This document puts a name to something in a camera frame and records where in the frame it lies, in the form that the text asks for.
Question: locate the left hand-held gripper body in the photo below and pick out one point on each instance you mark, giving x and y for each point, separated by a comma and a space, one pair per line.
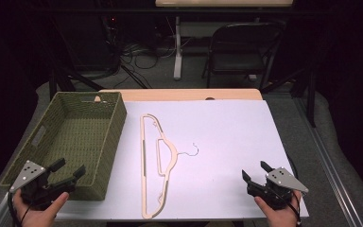
31, 179

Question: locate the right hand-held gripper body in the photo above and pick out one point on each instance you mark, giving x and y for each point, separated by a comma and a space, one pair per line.
275, 186

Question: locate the green woven basket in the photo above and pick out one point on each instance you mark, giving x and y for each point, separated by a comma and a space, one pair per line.
75, 138

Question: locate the beige clothes hanger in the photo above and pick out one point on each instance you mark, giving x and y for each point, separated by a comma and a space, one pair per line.
152, 164

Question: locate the person's right hand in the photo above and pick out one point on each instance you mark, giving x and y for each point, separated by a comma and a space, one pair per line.
279, 214

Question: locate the person's left hand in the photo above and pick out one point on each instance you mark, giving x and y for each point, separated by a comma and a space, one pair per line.
39, 212

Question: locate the white sheet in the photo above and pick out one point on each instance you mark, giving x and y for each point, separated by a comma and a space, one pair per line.
208, 151

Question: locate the black metal stand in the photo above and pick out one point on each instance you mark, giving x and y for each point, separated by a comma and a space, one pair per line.
66, 75
305, 88

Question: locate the black folding chair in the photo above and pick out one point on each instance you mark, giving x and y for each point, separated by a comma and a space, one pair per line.
242, 50

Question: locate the white desk with metal leg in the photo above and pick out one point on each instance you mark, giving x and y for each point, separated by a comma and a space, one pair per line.
201, 3

